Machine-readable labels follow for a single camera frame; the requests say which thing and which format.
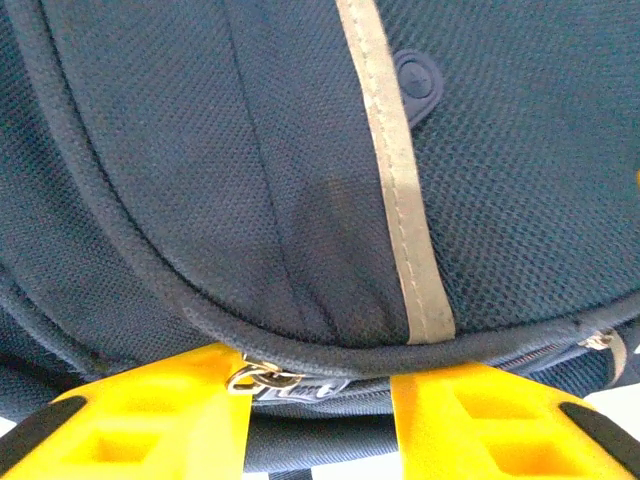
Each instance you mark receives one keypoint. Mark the navy blue backpack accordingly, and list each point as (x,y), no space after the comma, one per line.
(300,175)

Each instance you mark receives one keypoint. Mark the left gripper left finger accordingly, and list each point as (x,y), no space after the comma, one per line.
(150,425)

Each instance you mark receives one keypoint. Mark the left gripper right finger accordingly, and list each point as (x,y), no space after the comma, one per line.
(500,430)

